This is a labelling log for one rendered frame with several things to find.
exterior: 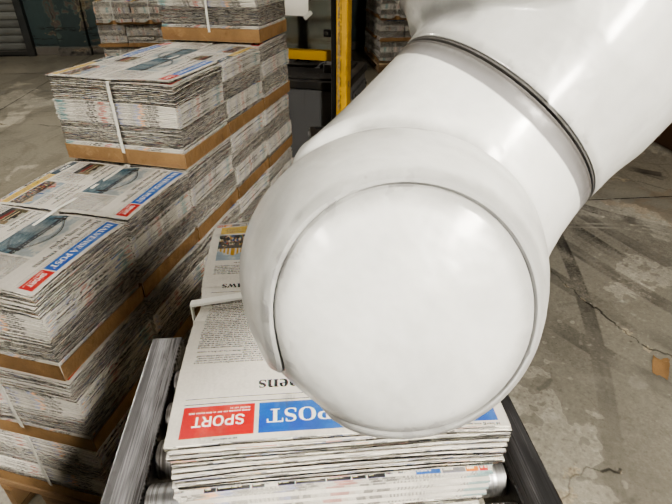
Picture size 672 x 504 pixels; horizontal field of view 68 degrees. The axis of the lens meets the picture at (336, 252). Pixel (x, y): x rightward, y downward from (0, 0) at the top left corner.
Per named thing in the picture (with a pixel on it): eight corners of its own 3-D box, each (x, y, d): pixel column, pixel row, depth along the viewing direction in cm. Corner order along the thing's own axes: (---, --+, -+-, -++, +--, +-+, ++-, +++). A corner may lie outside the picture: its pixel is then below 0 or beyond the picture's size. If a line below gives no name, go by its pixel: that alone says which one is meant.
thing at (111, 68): (45, 77, 133) (43, 73, 132) (110, 57, 157) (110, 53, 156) (169, 85, 126) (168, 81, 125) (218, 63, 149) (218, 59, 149)
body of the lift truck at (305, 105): (232, 213, 296) (214, 73, 254) (265, 177, 341) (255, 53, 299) (346, 227, 281) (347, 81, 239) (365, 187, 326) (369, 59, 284)
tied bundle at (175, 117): (68, 159, 145) (43, 77, 132) (127, 128, 169) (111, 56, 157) (186, 172, 137) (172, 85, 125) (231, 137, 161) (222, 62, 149)
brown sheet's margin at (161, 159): (68, 157, 144) (63, 143, 142) (126, 126, 168) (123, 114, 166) (187, 169, 136) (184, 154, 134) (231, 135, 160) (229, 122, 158)
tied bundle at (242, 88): (127, 128, 169) (111, 56, 157) (173, 104, 193) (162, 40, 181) (230, 138, 160) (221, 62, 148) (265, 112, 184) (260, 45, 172)
